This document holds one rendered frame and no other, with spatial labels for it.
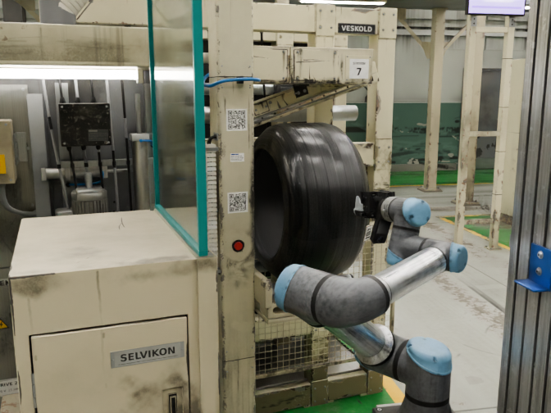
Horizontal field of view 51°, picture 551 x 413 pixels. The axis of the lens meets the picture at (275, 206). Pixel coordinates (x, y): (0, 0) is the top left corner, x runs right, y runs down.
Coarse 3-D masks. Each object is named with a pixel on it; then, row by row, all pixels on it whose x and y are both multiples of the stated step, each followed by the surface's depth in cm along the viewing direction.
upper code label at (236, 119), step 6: (228, 114) 198; (234, 114) 199; (240, 114) 200; (246, 114) 201; (228, 120) 199; (234, 120) 199; (240, 120) 200; (246, 120) 201; (228, 126) 199; (234, 126) 200; (240, 126) 201; (246, 126) 201
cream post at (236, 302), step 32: (224, 0) 191; (224, 32) 193; (224, 64) 195; (224, 96) 197; (224, 128) 199; (224, 160) 201; (224, 192) 203; (224, 224) 205; (224, 256) 207; (224, 288) 210; (224, 320) 212; (224, 352) 214; (224, 384) 217
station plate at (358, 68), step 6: (354, 60) 240; (360, 60) 241; (366, 60) 242; (354, 66) 240; (360, 66) 241; (366, 66) 242; (354, 72) 241; (360, 72) 242; (366, 72) 243; (354, 78) 241; (360, 78) 242; (366, 78) 243
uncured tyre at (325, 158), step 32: (288, 128) 208; (320, 128) 210; (256, 160) 229; (288, 160) 198; (320, 160) 197; (352, 160) 201; (256, 192) 246; (288, 192) 196; (320, 192) 194; (352, 192) 198; (256, 224) 243; (288, 224) 197; (320, 224) 194; (352, 224) 199; (288, 256) 202; (320, 256) 201; (352, 256) 207
